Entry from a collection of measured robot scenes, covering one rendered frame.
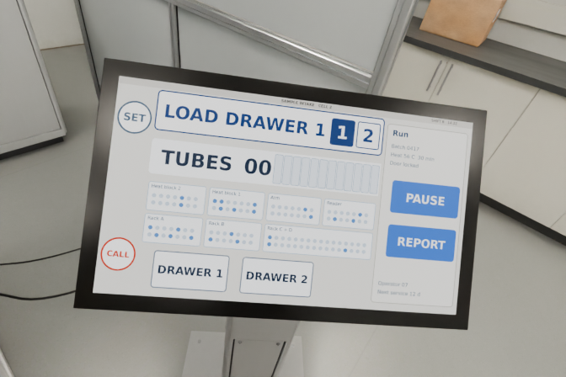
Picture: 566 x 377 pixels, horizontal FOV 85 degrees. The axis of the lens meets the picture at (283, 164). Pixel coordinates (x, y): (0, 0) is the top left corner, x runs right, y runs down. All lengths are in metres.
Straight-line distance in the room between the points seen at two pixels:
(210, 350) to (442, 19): 2.33
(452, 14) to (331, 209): 2.18
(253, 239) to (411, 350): 1.32
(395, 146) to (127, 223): 0.36
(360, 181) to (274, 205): 0.12
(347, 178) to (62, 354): 1.34
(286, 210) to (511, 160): 2.10
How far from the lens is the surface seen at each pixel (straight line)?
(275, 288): 0.43
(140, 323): 1.53
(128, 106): 0.44
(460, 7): 2.50
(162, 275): 0.44
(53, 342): 1.60
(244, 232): 0.41
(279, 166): 0.40
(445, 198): 0.49
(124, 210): 0.43
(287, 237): 0.42
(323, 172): 0.41
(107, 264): 0.45
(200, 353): 1.42
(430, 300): 0.51
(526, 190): 2.49
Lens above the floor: 1.37
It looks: 38 degrees down
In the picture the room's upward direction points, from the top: 11 degrees clockwise
